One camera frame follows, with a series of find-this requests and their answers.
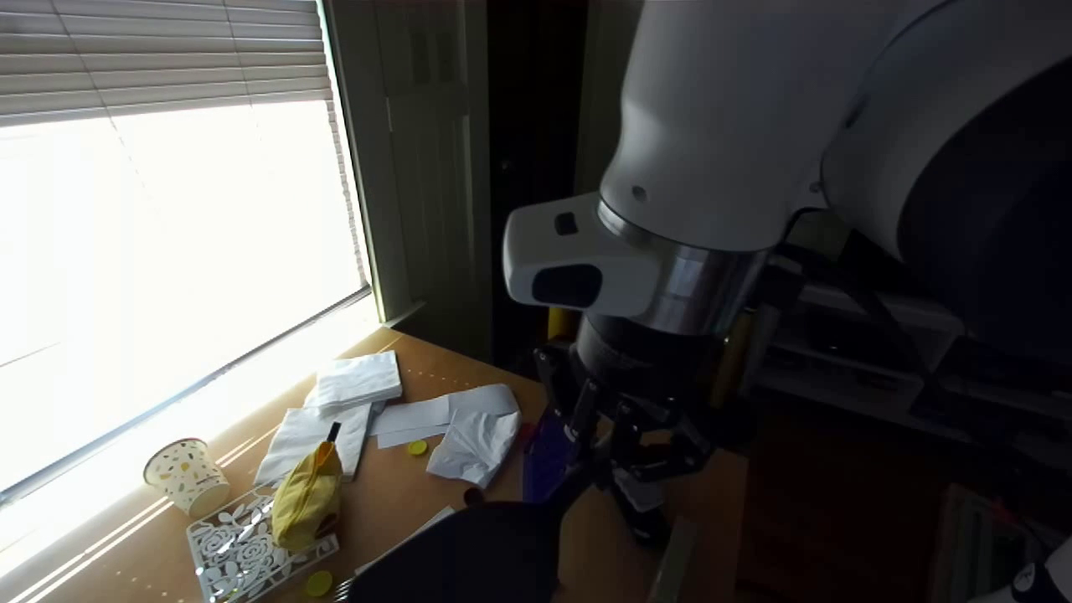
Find dark shelf unit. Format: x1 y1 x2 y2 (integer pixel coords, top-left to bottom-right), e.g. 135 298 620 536
756 284 1072 472

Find crumpled white cloth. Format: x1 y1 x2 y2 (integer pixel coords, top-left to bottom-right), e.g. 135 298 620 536
371 384 520 488

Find window blinds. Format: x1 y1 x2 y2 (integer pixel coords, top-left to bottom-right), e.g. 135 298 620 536
0 0 332 128

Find yellow game disc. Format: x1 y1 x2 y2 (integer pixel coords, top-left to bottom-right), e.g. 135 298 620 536
407 439 430 461

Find white napkin stack far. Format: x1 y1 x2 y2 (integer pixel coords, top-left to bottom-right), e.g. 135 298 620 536
306 351 403 415

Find yellow pouch bag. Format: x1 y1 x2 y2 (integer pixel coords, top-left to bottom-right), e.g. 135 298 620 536
270 425 341 552

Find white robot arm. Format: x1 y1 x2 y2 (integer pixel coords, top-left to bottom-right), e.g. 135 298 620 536
501 0 1072 510

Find yellow barrier post left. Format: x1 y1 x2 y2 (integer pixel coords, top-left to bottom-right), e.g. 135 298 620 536
547 308 577 341

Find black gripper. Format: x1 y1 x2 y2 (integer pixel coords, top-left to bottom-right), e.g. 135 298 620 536
534 319 751 525

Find white napkin near cup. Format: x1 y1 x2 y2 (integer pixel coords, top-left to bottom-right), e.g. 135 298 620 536
254 407 371 486

